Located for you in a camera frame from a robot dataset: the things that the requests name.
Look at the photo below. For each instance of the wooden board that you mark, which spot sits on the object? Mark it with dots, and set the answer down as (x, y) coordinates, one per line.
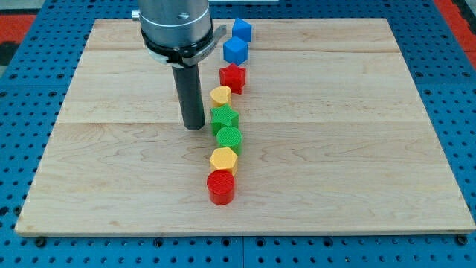
(336, 141)

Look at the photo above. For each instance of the blue cube block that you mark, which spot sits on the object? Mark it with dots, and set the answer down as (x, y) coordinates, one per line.
(235, 50)

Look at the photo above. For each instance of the red cylinder block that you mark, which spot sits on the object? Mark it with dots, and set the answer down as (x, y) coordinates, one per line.
(220, 185)

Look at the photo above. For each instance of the red star block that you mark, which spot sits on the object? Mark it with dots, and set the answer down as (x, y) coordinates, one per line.
(234, 77)

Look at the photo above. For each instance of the green star block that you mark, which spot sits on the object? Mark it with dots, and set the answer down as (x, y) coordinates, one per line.
(223, 116)

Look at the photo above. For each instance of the green cylinder block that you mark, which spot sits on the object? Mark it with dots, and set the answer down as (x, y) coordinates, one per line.
(230, 137)

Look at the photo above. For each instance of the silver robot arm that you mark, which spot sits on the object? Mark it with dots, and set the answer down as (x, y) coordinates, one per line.
(178, 32)

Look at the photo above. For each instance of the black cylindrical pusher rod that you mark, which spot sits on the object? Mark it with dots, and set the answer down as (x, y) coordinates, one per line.
(188, 86)

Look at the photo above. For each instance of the yellow hexagon block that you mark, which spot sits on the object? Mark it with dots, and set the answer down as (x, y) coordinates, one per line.
(224, 158)

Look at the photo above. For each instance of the blue angular block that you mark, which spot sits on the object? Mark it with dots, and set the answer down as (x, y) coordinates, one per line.
(242, 29)

